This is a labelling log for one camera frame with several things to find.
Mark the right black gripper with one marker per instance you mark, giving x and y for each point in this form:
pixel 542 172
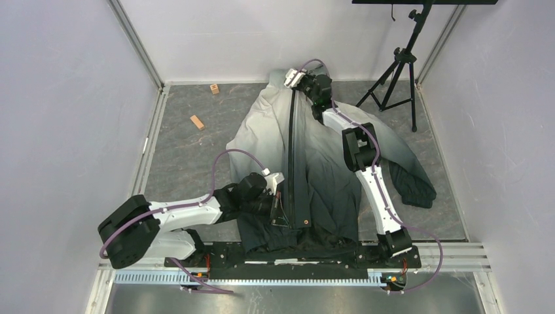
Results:
pixel 306 76

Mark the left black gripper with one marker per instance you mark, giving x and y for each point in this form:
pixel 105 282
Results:
pixel 277 216

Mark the grey to black gradient jacket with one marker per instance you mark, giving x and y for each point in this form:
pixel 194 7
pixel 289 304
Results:
pixel 320 195

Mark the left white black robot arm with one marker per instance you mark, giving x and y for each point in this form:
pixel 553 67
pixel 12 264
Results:
pixel 140 229

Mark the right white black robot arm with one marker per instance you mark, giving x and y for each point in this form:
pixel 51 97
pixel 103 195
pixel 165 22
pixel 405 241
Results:
pixel 361 155

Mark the small wooden cube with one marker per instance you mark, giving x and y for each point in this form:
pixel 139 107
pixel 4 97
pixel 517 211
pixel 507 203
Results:
pixel 214 89

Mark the long wooden block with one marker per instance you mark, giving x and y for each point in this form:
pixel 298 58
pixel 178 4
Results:
pixel 197 122

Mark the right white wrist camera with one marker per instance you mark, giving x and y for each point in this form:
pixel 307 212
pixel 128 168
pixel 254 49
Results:
pixel 293 77

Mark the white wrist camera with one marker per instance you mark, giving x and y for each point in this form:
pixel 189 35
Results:
pixel 293 77
pixel 272 180

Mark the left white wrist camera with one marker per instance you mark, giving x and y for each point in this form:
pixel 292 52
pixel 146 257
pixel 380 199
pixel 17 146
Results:
pixel 272 180

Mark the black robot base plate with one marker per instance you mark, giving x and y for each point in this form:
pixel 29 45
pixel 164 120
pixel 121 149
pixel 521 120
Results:
pixel 228 260

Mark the black camera tripod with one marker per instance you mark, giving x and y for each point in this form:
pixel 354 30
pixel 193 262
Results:
pixel 403 57

